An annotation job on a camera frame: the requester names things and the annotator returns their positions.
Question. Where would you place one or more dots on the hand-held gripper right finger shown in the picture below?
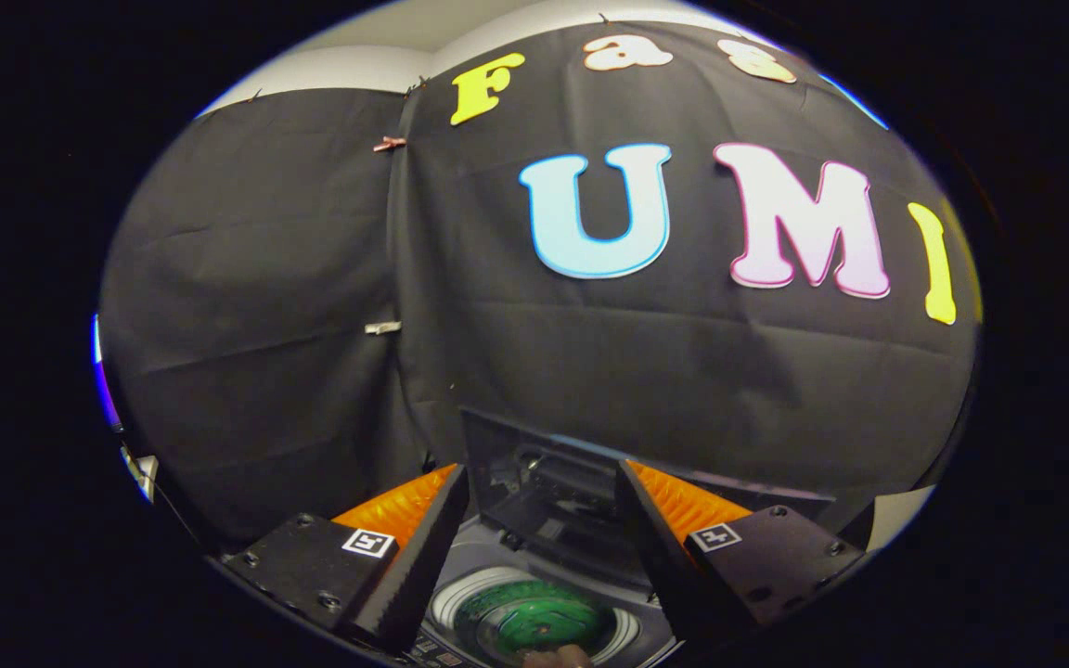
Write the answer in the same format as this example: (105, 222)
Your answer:
(664, 575)

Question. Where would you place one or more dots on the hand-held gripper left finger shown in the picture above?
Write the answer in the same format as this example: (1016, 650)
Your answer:
(414, 575)

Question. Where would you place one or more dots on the dark grey washing machine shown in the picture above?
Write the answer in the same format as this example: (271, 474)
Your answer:
(460, 603)

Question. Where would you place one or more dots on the green polo shirt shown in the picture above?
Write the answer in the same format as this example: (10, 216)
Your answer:
(534, 617)

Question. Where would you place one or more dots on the black backdrop cloth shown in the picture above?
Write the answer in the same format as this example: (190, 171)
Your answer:
(590, 353)

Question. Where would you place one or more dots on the silver clip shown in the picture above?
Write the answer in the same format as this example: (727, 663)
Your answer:
(382, 327)

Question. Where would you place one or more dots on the copper clip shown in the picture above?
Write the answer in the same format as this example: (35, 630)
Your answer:
(389, 143)

